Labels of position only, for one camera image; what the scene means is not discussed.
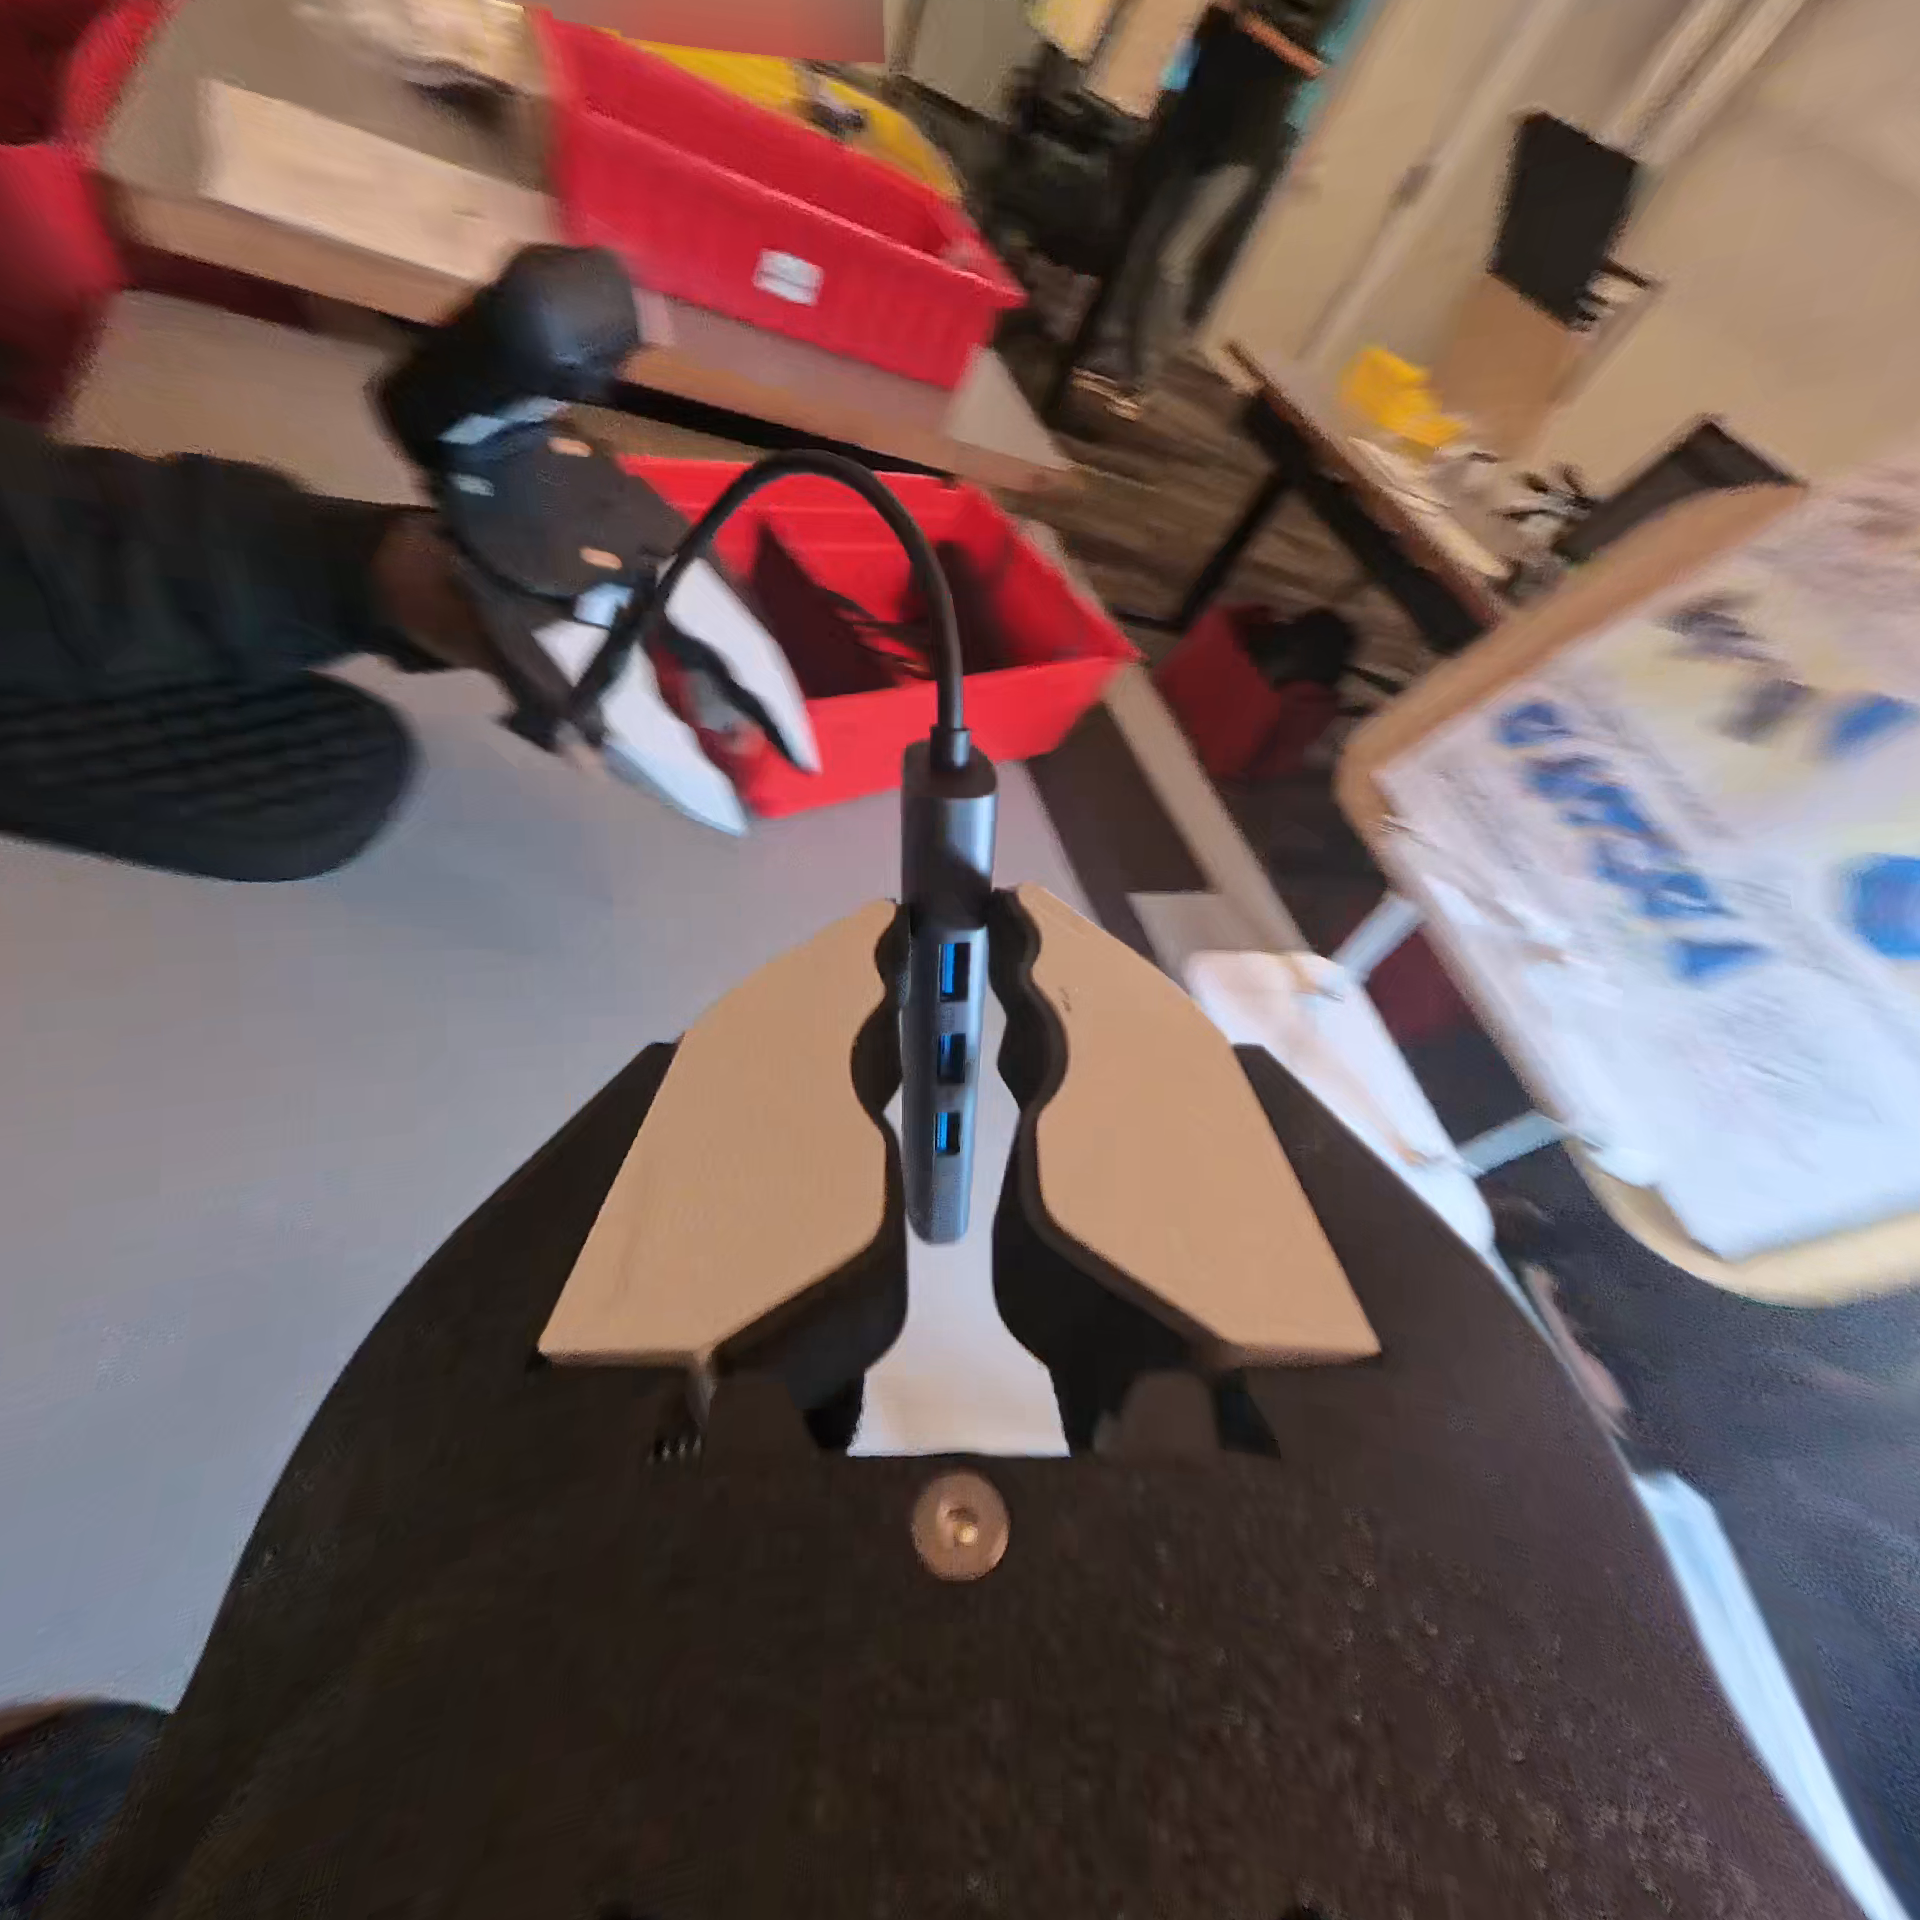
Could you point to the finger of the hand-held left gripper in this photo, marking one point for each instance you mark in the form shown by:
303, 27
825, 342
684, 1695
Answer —
745, 646
646, 721

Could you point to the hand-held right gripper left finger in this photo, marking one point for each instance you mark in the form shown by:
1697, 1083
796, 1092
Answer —
735, 1142

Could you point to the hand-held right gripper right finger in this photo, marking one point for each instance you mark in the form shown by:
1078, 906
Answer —
1172, 1155

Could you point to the person's left forearm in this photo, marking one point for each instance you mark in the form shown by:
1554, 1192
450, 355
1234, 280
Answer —
181, 662

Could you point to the person's left hand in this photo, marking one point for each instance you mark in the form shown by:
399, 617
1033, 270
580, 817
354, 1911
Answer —
429, 593

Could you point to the white flat pad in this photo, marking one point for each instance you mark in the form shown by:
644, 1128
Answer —
1337, 1050

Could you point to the light wooden table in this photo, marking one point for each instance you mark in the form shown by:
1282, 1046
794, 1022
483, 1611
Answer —
839, 404

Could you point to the red plastic bin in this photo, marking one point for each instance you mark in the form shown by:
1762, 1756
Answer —
1036, 628
721, 225

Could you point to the small red box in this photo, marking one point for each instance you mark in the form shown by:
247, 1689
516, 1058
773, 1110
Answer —
1223, 682

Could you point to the yellow item in bin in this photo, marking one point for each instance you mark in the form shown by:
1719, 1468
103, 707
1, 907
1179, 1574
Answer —
839, 113

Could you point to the red object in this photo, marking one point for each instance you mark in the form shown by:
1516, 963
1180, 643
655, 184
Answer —
53, 255

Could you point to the dark metal-legged table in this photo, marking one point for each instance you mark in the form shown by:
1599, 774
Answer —
1382, 510

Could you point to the yellow packet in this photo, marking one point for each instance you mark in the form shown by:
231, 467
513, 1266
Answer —
1396, 398

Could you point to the cardboard box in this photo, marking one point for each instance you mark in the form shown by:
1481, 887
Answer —
1508, 368

